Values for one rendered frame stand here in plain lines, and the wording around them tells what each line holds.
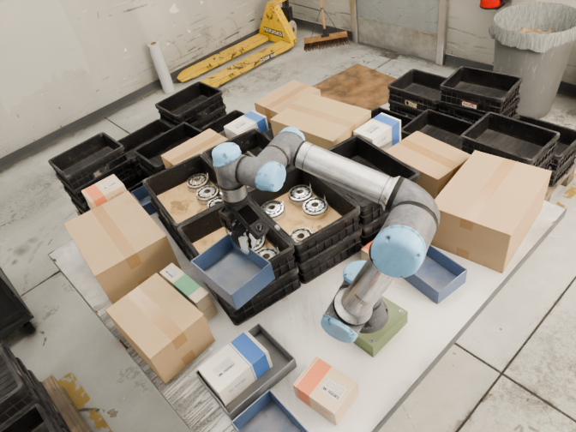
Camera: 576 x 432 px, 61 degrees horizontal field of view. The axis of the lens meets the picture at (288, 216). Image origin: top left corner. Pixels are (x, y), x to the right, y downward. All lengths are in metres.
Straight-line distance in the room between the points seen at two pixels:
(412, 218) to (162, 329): 0.94
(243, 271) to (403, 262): 0.55
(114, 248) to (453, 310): 1.29
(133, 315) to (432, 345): 1.02
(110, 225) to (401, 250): 1.35
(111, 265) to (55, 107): 3.10
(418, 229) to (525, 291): 1.75
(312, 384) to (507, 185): 1.04
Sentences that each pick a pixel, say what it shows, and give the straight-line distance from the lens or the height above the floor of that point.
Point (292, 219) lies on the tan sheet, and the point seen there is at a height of 0.83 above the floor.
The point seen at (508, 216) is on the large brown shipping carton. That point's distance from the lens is 1.87.
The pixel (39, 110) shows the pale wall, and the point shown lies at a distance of 4.85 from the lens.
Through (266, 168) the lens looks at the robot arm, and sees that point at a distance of 1.20.
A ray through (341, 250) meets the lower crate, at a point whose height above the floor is 0.76.
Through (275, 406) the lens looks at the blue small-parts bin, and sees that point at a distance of 1.63.
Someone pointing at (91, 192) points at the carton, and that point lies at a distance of 2.32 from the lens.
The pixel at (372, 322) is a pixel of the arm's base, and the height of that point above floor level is 0.81.
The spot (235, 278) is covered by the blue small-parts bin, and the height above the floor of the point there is 1.07.
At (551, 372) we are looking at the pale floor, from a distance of 2.59.
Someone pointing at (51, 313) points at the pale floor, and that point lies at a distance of 3.28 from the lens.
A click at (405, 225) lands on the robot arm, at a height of 1.37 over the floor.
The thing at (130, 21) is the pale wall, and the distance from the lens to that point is 5.02.
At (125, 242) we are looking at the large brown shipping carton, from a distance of 2.01.
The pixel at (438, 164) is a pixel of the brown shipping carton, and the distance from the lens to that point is 2.14.
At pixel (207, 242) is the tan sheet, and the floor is 0.83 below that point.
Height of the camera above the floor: 2.15
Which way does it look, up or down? 42 degrees down
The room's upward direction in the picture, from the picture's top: 11 degrees counter-clockwise
